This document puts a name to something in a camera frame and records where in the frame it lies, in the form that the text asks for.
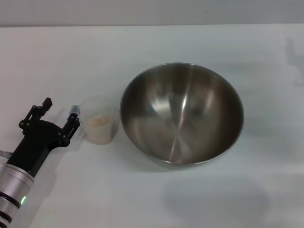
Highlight white rice grains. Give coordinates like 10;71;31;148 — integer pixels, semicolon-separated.
89;114;112;143

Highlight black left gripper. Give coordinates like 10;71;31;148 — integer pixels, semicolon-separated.
6;97;82;178

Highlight clear plastic measuring cup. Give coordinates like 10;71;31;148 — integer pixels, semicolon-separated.
71;95;119;145

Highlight stainless steel mixing bowl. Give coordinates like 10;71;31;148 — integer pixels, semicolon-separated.
119;62;245;170

